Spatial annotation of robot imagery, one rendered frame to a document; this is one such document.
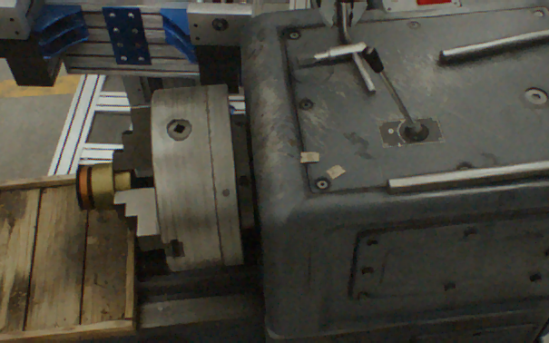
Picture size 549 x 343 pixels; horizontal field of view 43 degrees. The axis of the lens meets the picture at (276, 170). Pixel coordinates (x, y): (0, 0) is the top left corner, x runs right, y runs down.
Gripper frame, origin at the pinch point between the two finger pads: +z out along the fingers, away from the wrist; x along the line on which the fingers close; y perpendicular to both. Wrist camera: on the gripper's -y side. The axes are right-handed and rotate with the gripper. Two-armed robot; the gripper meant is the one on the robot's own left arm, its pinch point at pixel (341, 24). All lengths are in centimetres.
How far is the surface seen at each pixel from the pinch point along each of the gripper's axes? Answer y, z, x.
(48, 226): -5, 41, 58
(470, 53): -7.0, 2.4, -19.9
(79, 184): -14, 18, 46
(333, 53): -4.6, 2.0, 2.0
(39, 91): 124, 129, 97
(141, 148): -9.5, 15.1, 35.0
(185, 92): -4.9, 7.4, 26.4
